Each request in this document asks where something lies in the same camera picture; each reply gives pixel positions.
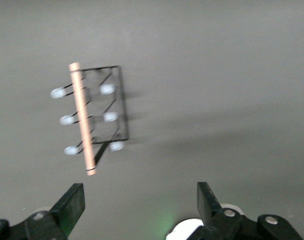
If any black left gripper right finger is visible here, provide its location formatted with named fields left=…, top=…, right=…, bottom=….
left=189, top=181, right=304, bottom=240

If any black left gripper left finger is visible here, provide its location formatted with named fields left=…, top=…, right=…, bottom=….
left=0, top=183, right=86, bottom=240

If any black wire cup holder rack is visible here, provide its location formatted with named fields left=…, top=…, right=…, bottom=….
left=50, top=62, right=130, bottom=177

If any dark grey table mat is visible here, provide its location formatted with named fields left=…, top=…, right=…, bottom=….
left=0, top=0, right=304, bottom=240

